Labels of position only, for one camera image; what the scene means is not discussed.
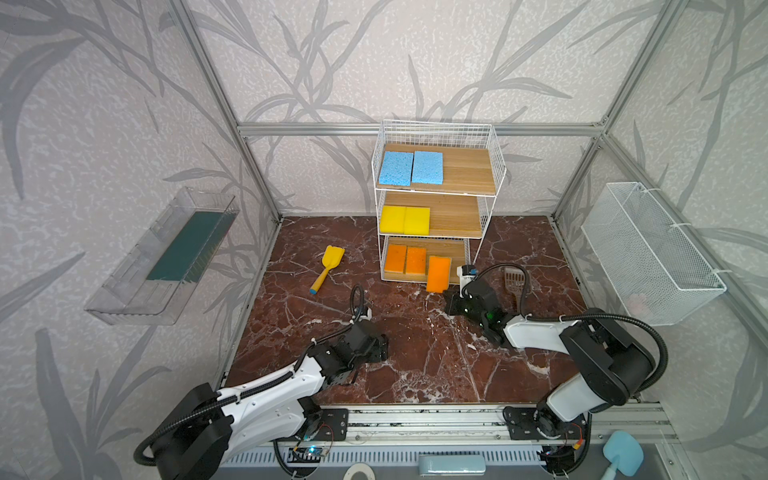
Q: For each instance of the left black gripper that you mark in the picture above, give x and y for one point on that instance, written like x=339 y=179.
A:
x=372 y=347

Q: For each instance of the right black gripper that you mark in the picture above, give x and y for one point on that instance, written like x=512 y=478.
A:
x=459 y=302

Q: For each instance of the beige orange scrub sponge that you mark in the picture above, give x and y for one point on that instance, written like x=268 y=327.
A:
x=395 y=259

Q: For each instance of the yellow foam sponge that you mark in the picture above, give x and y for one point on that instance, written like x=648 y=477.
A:
x=416 y=221
x=392 y=219

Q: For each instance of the blue cellulose sponge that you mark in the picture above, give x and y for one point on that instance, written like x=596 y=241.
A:
x=396 y=169
x=427 y=168

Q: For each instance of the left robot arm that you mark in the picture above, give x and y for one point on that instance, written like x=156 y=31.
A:
x=208 y=427

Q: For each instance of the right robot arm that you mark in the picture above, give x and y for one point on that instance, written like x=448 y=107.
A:
x=616 y=356

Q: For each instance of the yellow toy shovel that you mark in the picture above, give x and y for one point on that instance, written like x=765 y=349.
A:
x=331 y=259

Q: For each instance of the green circuit board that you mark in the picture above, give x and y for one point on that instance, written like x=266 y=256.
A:
x=309 y=454

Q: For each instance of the light blue brush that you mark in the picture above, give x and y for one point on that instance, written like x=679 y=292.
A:
x=624 y=454

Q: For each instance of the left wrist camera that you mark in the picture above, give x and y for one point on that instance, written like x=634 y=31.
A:
x=362 y=313

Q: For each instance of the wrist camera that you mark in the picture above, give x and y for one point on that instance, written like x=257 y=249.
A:
x=362 y=313
x=466 y=274

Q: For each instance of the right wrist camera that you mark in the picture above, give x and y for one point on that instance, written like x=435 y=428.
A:
x=466 y=274

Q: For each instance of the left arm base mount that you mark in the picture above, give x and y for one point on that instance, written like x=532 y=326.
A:
x=324 y=424

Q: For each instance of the white wire wooden shelf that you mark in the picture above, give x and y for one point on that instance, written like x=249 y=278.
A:
x=460 y=208

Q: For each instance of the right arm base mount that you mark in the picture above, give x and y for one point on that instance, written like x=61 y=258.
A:
x=540 y=424

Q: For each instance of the white wire wall basket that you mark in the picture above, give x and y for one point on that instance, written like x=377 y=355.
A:
x=657 y=273

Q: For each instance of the clear plastic wall tray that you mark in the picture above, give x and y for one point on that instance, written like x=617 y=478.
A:
x=152 y=285

